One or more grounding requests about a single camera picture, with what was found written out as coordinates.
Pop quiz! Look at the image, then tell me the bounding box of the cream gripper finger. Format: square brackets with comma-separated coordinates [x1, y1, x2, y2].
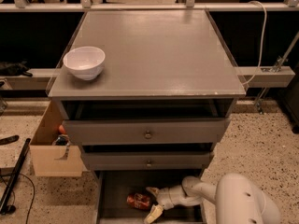
[144, 204, 164, 224]
[146, 187, 160, 197]

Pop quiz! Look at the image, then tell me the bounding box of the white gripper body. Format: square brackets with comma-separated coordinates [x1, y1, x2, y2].
[156, 186, 185, 210]

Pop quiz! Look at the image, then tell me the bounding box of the red coke can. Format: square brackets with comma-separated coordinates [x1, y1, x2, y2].
[126, 192, 151, 210]

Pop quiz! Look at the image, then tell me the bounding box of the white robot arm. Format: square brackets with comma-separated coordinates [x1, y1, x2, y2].
[144, 173, 281, 224]

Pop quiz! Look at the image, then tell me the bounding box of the grey middle drawer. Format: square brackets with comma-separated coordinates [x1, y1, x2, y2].
[81, 151, 214, 171]

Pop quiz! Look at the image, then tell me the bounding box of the grey drawer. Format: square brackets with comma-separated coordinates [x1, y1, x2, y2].
[63, 119, 230, 146]
[81, 151, 214, 171]
[93, 170, 206, 224]

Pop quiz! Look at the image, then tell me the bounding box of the grey bottom drawer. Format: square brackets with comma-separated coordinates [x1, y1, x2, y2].
[93, 170, 206, 224]

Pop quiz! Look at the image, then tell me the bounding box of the grey top drawer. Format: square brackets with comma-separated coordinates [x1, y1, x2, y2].
[63, 119, 230, 146]

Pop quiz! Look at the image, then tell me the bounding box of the grey drawer cabinet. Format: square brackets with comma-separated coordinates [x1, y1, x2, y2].
[46, 8, 248, 224]

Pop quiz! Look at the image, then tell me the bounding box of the cardboard box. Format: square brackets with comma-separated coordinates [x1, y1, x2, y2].
[30, 102, 84, 176]

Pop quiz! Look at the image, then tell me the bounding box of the orange ball in box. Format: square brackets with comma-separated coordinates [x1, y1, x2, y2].
[58, 125, 66, 134]

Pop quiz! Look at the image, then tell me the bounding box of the white bowl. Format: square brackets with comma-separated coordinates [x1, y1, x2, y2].
[63, 46, 106, 80]

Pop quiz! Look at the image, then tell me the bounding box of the black pole stand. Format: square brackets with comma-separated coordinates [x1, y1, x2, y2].
[0, 138, 31, 215]

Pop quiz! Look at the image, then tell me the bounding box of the black cloth bundle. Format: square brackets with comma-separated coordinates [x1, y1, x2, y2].
[0, 61, 33, 77]

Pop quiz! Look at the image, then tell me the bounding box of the grey metal railing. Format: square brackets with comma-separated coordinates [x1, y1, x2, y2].
[0, 0, 299, 12]

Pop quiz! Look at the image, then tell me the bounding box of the black floor cable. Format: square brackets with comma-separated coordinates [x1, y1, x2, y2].
[0, 171, 36, 224]

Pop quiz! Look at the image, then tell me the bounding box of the white cable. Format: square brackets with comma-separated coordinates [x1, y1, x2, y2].
[241, 0, 269, 87]

